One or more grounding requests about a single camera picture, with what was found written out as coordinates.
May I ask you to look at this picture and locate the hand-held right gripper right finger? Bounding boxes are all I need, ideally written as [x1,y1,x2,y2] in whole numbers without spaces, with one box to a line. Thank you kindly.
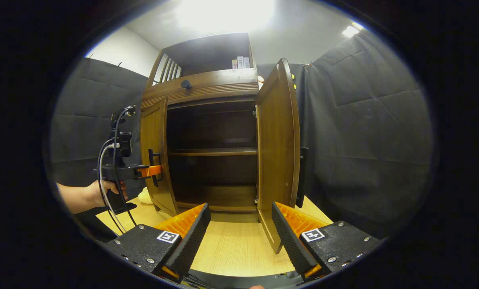
[272,201,384,281]

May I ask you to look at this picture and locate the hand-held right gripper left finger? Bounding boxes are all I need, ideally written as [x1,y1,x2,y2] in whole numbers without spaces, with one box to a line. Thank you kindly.
[103,203,212,283]

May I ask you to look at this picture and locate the wooden shoe cabinet door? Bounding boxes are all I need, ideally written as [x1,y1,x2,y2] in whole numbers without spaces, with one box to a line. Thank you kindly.
[140,97,180,217]
[256,57,309,254]

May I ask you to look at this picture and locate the wooden double-door shoe cabinet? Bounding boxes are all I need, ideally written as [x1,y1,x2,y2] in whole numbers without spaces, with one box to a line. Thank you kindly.
[140,32,309,254]

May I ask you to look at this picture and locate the wooden inner cabinet shelf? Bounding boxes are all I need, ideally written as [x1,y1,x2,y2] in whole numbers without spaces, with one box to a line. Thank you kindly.
[168,147,258,157]

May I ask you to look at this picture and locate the black backdrop cloth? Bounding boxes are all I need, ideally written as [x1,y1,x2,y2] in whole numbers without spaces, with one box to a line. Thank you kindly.
[50,30,434,239]

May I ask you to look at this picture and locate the large rectangular ceiling light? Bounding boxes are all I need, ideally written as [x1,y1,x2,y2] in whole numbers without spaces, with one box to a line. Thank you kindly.
[175,0,276,35]

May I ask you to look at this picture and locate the small ceiling light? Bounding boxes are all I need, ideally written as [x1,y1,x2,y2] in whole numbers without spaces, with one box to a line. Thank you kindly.
[343,24,363,38]

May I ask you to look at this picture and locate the white cable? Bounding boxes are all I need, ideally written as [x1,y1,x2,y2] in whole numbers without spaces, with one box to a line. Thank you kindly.
[99,142,124,235]

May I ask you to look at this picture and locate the black cable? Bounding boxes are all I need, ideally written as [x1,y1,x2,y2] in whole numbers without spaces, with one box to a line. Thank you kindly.
[97,107,138,235]

